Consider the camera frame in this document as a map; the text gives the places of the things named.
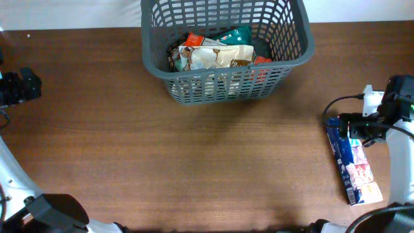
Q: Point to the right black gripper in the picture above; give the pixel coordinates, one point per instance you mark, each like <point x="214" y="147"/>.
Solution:
<point x="356" y="119"/>

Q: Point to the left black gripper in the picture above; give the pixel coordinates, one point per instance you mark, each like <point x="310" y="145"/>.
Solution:
<point x="19" y="94"/>

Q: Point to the blue Kleenex tissue pack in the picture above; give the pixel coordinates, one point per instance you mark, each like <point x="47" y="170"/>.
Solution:
<point x="353" y="167"/>

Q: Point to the green red coffee packet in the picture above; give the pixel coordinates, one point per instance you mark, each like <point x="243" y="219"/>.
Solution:
<point x="237" y="36"/>

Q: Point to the beige brown snack bag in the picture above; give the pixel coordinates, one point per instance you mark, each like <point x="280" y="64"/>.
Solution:
<point x="173" y="57"/>

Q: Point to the beige white snack bag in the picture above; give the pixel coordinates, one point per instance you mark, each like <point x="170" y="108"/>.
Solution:
<point x="205" y="57"/>

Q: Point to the yellow orange pasta packet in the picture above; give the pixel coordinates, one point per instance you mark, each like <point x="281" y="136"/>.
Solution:
<point x="196" y="40"/>

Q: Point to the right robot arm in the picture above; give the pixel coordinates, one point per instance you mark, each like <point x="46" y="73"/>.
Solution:
<point x="387" y="116"/>

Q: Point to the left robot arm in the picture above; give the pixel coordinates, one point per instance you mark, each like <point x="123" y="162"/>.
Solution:
<point x="24" y="206"/>

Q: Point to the grey plastic basket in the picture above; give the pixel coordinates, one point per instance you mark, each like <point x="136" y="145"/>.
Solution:
<point x="280" y="31"/>

